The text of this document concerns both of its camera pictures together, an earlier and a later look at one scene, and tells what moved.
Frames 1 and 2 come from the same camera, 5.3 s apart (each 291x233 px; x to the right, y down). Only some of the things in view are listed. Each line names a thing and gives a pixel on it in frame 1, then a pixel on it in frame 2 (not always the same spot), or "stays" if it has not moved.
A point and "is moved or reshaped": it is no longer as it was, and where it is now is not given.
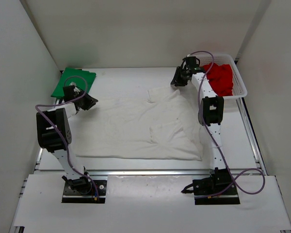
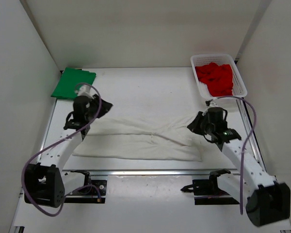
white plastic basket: [240, 90] stays
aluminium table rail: [151, 172] stays
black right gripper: [177, 81] -> [194, 127]
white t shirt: [163, 125] is moved or reshaped
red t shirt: [220, 78] stays
